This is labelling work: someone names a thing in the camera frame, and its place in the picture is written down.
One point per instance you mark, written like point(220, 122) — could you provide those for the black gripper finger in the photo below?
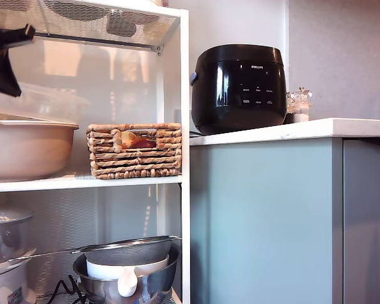
point(1, 73)
point(9, 37)

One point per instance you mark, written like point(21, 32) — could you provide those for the clear plastic microwave lid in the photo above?
point(61, 101)

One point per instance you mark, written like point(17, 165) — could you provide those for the steel pot with lid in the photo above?
point(6, 234)

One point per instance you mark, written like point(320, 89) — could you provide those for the white metal shelf unit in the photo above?
point(185, 164)

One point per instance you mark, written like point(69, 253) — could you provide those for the dark round pan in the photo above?
point(76, 8)

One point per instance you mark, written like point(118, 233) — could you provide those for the large beige pot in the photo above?
point(28, 152)

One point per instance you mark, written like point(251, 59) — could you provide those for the dark grey container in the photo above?
point(122, 23)

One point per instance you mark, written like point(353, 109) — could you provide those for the yellowish round produce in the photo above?
point(128, 139)

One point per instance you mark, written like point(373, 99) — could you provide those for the pale round container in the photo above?
point(153, 30)

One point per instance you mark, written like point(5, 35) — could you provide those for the woven wicker basket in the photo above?
point(133, 161)

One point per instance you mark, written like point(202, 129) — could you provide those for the red round produce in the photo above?
point(144, 143)

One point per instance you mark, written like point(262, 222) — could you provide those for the white electric cooker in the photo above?
point(6, 285)

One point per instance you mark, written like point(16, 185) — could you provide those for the metal mesh strainer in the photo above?
point(130, 253)

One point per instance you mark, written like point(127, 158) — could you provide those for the black Philips rice cooker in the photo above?
point(229, 90)

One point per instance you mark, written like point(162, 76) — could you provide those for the white plastic measuring jug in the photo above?
point(128, 283)

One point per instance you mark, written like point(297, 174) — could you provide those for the steel mixing bowl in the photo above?
point(152, 285)

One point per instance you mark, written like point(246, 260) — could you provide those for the clear pepper mill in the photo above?
point(291, 108)

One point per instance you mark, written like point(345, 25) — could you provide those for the teal kitchen cabinet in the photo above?
point(266, 221)

